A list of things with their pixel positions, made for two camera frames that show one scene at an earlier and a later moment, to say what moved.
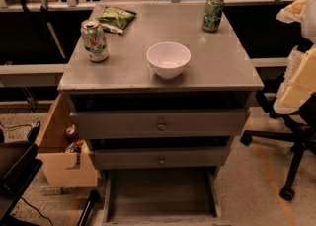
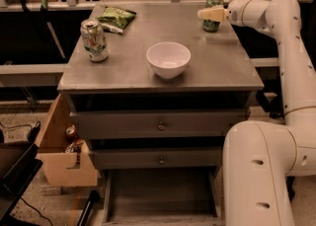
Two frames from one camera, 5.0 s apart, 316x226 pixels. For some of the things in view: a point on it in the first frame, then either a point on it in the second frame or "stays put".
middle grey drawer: (161, 158) stays put
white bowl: (168, 59) stays put
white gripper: (309, 23) -> (235, 12)
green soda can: (213, 12) stays put
